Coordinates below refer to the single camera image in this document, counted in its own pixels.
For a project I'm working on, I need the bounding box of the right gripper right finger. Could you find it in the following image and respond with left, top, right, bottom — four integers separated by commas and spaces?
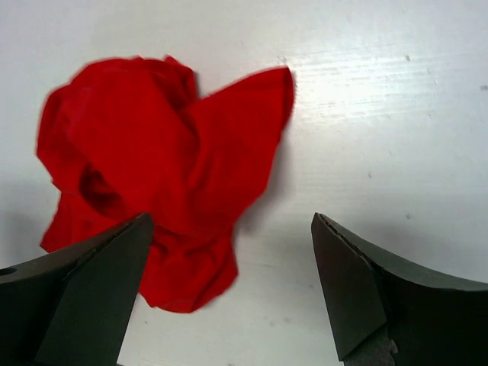
311, 213, 487, 365

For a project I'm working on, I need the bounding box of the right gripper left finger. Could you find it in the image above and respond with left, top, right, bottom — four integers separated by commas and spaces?
1, 213, 153, 365

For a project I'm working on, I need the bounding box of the red t shirt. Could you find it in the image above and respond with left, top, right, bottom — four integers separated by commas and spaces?
37, 56, 294, 313

